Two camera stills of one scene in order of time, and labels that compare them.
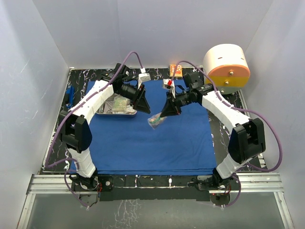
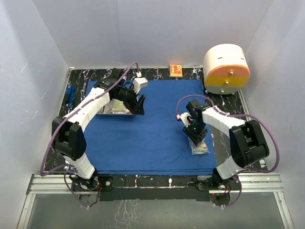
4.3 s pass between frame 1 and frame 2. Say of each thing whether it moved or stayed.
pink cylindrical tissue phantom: stayed
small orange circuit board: stayed
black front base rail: stayed
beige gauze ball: moved
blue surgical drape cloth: stayed
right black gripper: moved
